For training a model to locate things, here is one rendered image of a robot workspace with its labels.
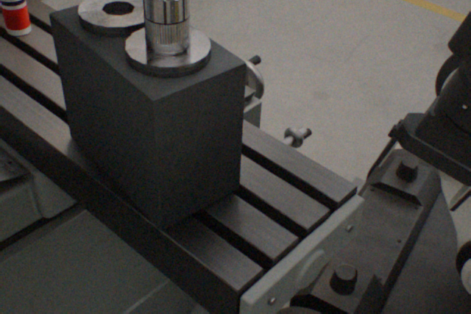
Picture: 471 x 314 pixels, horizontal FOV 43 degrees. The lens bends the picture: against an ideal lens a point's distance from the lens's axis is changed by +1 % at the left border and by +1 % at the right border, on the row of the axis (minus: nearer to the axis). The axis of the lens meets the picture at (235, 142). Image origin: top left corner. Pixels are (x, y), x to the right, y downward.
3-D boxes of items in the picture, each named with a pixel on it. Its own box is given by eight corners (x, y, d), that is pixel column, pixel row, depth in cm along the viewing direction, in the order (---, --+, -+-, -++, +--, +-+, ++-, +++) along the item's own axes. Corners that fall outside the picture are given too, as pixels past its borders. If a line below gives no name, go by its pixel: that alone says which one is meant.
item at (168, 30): (174, 60, 60) (172, 13, 56) (136, 47, 61) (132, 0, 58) (199, 40, 63) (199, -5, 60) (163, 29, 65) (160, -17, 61)
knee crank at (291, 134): (299, 129, 157) (302, 111, 154) (318, 140, 154) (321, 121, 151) (244, 168, 145) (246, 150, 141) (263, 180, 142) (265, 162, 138)
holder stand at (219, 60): (145, 106, 87) (135, -24, 75) (241, 188, 75) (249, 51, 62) (69, 137, 81) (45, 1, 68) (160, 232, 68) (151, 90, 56)
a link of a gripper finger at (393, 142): (385, 157, 81) (407, 126, 77) (377, 170, 79) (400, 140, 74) (374, 151, 81) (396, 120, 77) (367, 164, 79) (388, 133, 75)
